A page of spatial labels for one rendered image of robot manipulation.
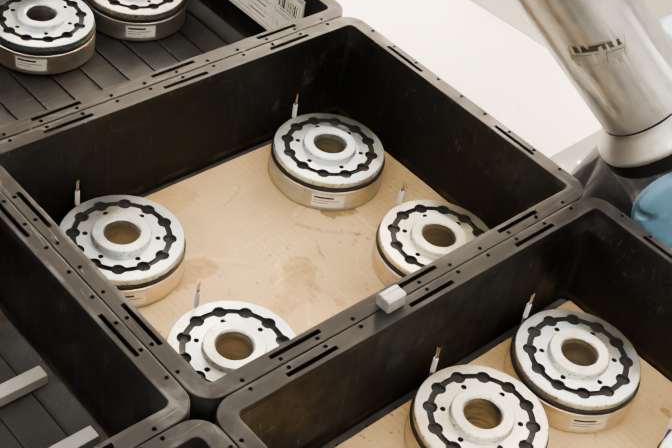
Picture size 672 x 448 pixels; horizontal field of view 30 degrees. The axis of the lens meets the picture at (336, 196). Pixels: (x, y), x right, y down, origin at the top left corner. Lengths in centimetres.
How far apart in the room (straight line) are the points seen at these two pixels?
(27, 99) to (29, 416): 37
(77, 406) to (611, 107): 48
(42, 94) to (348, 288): 36
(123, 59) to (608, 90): 49
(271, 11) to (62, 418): 50
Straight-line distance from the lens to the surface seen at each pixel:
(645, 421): 103
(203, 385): 83
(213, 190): 112
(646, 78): 103
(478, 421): 97
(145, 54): 128
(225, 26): 133
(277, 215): 110
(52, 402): 95
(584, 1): 99
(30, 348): 98
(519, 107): 152
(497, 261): 96
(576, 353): 103
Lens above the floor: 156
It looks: 40 degrees down
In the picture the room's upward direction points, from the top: 11 degrees clockwise
